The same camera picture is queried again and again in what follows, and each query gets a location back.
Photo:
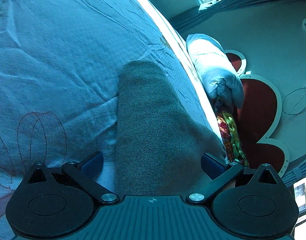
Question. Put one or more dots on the red heart-shaped headboard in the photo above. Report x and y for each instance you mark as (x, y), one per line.
(258, 118)

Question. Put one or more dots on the folded light blue duvet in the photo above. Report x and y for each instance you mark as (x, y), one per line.
(217, 74)

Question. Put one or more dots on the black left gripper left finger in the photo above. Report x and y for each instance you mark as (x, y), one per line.
(55, 202)

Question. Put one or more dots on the side window with frame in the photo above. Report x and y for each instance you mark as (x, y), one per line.
(300, 198)

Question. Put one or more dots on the grey fleece pant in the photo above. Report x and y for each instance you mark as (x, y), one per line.
(159, 146)

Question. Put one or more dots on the light blue embroidered bed sheet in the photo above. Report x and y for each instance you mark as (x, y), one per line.
(60, 62)

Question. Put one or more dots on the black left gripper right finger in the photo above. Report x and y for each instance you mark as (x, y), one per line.
(245, 203)

